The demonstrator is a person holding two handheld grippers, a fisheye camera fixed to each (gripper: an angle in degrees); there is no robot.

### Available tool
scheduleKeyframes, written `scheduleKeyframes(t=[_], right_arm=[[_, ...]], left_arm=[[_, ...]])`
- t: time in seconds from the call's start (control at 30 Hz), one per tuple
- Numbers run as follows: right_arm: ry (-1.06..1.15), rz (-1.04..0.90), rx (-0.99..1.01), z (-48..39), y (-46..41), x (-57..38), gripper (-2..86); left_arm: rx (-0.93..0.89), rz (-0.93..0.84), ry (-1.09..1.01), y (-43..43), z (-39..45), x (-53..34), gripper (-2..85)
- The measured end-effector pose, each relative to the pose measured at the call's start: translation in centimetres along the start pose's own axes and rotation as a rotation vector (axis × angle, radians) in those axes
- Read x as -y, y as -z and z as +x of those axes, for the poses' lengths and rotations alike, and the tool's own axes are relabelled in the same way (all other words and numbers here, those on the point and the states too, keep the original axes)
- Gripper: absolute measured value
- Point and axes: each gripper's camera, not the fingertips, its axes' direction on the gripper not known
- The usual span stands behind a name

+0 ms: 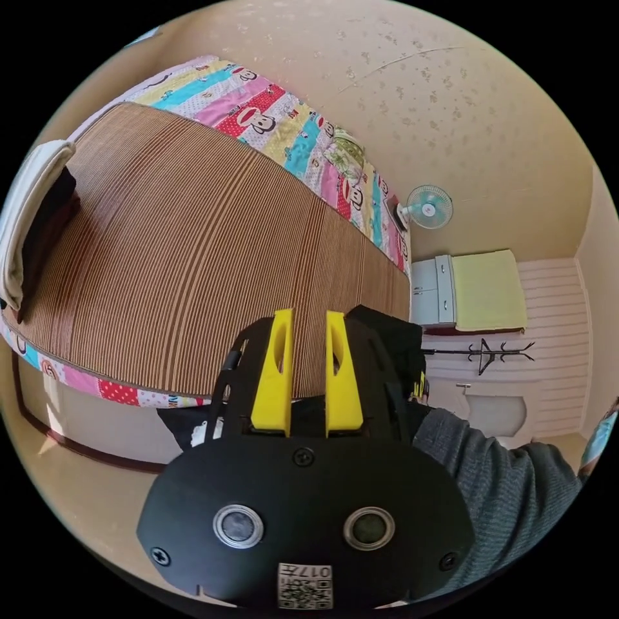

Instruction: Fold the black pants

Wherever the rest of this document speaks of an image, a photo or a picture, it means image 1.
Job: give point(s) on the person's right forearm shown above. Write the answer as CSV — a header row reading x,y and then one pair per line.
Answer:
x,y
503,488

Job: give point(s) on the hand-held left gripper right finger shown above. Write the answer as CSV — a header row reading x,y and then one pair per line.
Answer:
x,y
342,396

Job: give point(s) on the white electric fan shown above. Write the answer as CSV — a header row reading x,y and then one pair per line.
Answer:
x,y
430,209

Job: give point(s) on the green floral pillow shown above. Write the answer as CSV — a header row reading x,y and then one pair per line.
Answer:
x,y
345,152

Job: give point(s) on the person's right hand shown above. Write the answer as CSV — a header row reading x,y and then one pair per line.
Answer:
x,y
425,399

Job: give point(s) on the bed with striped woven mat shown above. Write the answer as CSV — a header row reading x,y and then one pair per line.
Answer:
x,y
193,242

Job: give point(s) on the black coat rack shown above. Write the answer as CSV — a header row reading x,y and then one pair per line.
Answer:
x,y
488,357

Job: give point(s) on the white cupboard with yellow cloth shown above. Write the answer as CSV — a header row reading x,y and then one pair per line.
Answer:
x,y
486,290

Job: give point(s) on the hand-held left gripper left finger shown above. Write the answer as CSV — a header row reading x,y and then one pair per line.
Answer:
x,y
275,396

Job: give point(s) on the pile of clothes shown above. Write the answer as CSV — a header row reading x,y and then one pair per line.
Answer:
x,y
34,217

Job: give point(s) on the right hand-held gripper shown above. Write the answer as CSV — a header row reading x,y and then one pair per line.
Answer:
x,y
404,338

